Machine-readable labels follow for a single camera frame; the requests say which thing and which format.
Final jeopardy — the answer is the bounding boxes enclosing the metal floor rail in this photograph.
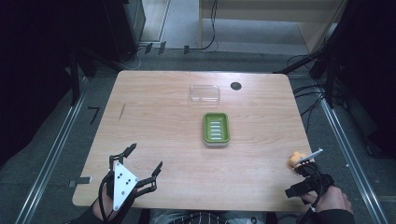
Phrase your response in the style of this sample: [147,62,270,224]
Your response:
[319,98,390,224]
[14,77,89,224]

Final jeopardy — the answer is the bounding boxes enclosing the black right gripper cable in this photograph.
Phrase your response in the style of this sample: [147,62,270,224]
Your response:
[298,162,327,217]

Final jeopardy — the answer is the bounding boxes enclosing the black hanging cable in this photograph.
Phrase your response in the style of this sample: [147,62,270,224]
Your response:
[190,0,219,51]

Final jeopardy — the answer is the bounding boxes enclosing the person's left hand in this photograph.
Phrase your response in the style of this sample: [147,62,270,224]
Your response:
[91,185,138,222]

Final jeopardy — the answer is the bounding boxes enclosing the small grey metal bracket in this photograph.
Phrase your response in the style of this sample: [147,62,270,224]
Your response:
[68,176,92,189]

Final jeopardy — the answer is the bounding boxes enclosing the light wooden cabinet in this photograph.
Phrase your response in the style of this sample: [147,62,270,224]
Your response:
[199,0,348,54]

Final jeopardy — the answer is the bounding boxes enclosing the orange soap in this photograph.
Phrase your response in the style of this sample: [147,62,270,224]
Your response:
[287,150,309,169]

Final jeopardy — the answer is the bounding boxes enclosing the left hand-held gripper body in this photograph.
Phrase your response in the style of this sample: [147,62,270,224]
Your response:
[106,160,140,213]

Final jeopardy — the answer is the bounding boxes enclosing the green soap dish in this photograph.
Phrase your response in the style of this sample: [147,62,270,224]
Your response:
[202,112,231,147]

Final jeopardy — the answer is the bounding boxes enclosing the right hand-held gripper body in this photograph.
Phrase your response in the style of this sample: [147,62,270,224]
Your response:
[292,147,336,201]

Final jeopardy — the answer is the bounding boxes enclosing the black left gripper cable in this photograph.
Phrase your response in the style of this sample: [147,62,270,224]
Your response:
[97,170,138,224]

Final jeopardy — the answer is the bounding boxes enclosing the black floor cables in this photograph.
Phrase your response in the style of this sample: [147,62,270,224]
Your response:
[286,54,344,132]

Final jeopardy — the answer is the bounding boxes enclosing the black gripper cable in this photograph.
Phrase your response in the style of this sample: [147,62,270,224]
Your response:
[97,170,138,224]
[298,162,327,217]

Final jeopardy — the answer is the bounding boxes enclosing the dark cabinet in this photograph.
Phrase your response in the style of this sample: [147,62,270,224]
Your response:
[102,0,147,63]

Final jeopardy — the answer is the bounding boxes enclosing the white floor cable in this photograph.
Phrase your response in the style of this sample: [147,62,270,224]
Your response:
[122,46,148,71]

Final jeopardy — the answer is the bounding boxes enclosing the black stand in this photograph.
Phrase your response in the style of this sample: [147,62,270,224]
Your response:
[273,0,362,109]
[66,46,125,106]

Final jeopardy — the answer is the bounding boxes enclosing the clear plastic lid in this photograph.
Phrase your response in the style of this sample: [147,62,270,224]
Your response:
[189,83,221,105]

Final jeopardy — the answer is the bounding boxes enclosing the person's right hand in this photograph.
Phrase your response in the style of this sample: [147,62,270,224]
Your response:
[300,185,355,216]

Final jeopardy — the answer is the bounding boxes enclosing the person's striped clothing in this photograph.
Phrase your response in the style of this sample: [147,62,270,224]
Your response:
[148,208,269,224]

